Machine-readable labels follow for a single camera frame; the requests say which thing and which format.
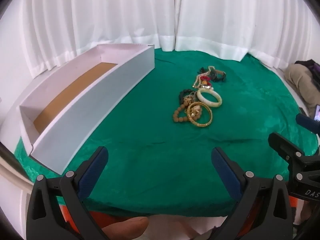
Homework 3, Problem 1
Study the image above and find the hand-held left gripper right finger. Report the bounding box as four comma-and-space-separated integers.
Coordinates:
211, 147, 293, 240

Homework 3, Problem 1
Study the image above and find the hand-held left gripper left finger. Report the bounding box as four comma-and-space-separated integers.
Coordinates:
26, 146, 109, 240

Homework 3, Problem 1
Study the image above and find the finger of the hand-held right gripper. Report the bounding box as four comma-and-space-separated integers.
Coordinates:
296, 114, 320, 134
269, 132, 310, 170

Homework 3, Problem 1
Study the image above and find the gold bangle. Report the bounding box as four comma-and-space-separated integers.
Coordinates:
187, 102, 213, 128

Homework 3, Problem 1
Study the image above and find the white cardboard box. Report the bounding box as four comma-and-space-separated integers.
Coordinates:
2, 44, 155, 175

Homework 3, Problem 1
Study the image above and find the gold earring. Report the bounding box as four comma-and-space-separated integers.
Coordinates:
190, 106, 203, 118

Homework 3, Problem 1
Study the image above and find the wooden bead bracelet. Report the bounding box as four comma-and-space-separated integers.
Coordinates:
172, 97, 193, 123

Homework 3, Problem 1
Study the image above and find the pale jade bangle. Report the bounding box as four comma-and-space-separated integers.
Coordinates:
197, 88, 222, 108

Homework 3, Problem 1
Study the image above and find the black bead bracelet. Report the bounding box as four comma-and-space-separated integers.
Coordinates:
179, 89, 193, 105

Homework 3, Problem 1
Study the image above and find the orange garment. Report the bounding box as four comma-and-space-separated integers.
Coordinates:
59, 196, 298, 232

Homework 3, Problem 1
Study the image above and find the green velvet cloth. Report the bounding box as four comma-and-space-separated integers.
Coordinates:
14, 49, 319, 217

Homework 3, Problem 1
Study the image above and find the dark wristwatch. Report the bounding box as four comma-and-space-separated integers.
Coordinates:
209, 69, 227, 82

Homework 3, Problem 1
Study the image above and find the white curtain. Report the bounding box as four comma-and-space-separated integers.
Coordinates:
17, 0, 310, 78

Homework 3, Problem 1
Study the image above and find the beige strap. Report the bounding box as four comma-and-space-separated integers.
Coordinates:
0, 140, 34, 193

